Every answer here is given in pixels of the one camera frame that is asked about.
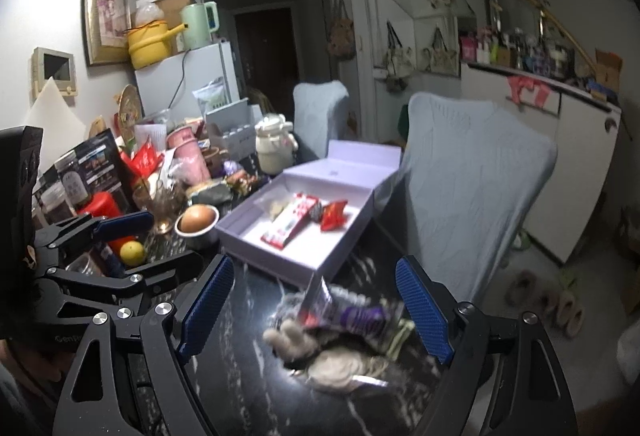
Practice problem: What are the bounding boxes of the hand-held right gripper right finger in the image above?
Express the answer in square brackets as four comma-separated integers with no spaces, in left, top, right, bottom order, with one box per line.
[395,257,578,436]

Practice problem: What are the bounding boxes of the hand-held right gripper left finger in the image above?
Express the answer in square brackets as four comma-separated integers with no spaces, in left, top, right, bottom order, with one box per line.
[52,253,236,436]

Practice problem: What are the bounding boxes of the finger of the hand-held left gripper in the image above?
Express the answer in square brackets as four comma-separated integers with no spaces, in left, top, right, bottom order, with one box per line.
[42,251,205,312]
[34,210,155,251]

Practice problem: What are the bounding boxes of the green packet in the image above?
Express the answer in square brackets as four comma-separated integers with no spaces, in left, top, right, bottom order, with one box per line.
[387,319,416,362]

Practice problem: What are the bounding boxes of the purple silver snack packet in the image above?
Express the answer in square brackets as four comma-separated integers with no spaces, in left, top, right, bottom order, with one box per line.
[297,273,406,337]

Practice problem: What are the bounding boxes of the black white checkered cloth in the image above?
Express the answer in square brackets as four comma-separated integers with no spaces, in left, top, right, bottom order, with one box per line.
[277,291,401,367]

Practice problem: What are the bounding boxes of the white plush toy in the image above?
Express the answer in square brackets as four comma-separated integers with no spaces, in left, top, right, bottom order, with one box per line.
[262,319,321,362]

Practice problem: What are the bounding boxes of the red white candy packet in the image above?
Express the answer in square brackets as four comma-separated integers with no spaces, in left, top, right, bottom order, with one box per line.
[260,193,321,251]

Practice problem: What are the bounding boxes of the clear zip bag beige contents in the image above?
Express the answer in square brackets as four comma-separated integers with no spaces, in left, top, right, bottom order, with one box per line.
[265,196,296,222]

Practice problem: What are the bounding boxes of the red gold packet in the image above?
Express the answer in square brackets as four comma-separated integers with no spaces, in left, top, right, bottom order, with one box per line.
[320,199,349,232]

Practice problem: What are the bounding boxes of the lavender gift box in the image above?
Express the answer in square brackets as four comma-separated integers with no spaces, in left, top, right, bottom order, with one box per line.
[215,139,402,289]

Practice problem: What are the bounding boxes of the person's left forearm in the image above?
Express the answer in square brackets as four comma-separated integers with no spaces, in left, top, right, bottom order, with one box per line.
[0,346,68,436]

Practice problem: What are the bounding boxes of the red cylinder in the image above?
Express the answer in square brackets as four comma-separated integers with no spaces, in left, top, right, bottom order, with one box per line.
[77,191,123,222]

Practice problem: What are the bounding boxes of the lemon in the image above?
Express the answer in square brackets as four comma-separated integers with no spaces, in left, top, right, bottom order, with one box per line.
[119,240,147,267]

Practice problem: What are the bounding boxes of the glass cup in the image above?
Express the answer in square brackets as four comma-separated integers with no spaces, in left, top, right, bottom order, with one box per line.
[132,179,173,234]

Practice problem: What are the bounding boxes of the metal bowl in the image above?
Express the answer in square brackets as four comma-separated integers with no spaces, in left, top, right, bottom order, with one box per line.
[175,205,221,249]

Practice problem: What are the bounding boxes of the dark glass jar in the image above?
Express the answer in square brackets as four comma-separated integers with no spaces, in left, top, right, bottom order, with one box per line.
[55,151,91,212]

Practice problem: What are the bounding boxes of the red snack bag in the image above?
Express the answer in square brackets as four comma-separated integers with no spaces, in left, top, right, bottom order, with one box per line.
[120,136,166,179]

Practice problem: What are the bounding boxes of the black booklet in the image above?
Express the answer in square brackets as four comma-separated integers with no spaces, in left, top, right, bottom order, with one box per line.
[75,129,126,202]

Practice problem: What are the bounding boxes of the grey packet of crackers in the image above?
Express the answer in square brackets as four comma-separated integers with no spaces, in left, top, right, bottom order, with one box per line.
[190,179,233,207]

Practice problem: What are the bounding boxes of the pink cup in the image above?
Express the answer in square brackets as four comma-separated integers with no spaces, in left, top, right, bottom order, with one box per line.
[167,126,211,184]

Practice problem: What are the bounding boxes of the white triangular shade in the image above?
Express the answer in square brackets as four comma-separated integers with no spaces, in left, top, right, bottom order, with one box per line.
[22,79,88,152]

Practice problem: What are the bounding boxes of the brown mug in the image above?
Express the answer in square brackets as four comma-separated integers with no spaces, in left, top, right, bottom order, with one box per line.
[202,146,226,177]

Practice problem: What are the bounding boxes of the woven round basket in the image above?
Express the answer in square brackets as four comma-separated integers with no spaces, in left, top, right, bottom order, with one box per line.
[117,84,143,137]

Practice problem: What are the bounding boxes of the colourful foil snack packet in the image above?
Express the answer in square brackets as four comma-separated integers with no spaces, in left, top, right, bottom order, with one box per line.
[227,169,266,197]

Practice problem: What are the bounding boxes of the large chair light blue cover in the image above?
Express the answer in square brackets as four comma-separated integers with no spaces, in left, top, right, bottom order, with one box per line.
[375,92,558,317]

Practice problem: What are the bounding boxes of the white box with bottles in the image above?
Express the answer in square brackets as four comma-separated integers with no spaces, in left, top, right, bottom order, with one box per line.
[206,97,261,157]

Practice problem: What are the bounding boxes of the beige fluffy slipper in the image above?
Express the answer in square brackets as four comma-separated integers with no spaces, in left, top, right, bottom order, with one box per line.
[542,289,586,342]

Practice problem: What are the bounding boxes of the white fridge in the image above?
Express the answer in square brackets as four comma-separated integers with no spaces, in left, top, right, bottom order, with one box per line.
[134,41,241,122]

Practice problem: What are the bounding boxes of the green white pouch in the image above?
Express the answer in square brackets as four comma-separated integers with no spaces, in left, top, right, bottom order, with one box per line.
[192,77,228,114]

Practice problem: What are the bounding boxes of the cream kettle jar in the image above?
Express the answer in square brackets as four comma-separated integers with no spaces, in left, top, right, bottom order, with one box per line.
[255,113,300,176]

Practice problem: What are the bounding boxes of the yellow pot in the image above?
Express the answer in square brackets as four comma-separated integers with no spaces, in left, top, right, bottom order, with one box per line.
[125,19,186,70]

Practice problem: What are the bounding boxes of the white cabinet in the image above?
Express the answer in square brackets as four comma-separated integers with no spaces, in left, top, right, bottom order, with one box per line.
[460,61,623,264]

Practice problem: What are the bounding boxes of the green electric kettle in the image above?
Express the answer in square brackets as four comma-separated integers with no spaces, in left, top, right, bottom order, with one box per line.
[180,1,221,51]

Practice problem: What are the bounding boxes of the white plastic bag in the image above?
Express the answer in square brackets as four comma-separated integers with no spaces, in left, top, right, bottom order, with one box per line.
[617,326,640,387]

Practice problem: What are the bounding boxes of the gold framed picture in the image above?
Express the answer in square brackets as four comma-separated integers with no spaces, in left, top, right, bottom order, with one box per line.
[82,0,132,67]

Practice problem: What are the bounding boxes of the small chair light blue cover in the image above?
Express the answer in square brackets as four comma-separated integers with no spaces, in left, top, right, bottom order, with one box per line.
[292,80,351,162]

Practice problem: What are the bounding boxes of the dark wooden door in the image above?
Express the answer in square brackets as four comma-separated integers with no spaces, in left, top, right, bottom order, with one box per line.
[235,6,301,92]

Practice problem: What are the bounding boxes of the cardboard box on fridge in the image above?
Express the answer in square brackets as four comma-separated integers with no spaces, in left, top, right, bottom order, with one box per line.
[135,0,196,22]

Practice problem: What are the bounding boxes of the pink cloth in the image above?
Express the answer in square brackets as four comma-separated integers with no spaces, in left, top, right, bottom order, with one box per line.
[507,75,551,107]

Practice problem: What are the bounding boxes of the beige tote bag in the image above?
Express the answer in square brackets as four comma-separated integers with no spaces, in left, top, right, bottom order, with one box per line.
[385,21,416,92]
[422,27,460,77]

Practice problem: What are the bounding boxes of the row of bottles and jars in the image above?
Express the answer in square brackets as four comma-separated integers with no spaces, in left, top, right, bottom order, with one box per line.
[460,16,576,80]

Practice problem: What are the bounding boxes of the brown patterned tote bag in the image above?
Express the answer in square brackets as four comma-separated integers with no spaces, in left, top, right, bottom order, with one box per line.
[327,0,356,62]

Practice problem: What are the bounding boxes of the cardboard box on cabinet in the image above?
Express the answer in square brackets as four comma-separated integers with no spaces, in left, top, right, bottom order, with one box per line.
[587,47,624,104]

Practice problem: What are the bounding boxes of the wall intercom panel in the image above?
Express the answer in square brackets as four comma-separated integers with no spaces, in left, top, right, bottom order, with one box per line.
[31,47,78,101]

